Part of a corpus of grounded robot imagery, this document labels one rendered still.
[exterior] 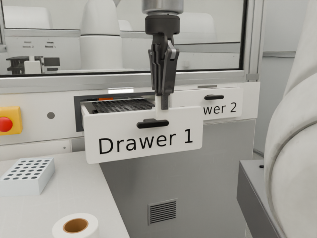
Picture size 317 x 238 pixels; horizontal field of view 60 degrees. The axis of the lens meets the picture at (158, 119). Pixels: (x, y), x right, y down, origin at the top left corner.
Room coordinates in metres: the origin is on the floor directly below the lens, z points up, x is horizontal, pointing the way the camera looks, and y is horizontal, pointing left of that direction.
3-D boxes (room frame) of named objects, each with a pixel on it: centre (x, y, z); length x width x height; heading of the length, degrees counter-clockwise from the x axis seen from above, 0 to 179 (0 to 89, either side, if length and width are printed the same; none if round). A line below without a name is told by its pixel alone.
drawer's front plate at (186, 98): (0.97, -0.18, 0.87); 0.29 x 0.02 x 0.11; 111
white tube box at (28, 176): (0.59, 0.30, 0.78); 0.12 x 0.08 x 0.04; 5
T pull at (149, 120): (0.60, 0.02, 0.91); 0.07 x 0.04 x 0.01; 111
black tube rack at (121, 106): (0.81, 0.10, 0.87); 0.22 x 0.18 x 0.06; 21
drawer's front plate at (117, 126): (0.62, 0.03, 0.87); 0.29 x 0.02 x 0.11; 111
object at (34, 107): (1.33, 0.25, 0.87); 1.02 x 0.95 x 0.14; 111
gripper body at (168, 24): (0.62, -0.01, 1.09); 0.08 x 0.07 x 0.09; 21
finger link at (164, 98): (0.60, -0.02, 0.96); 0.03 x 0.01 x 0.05; 21
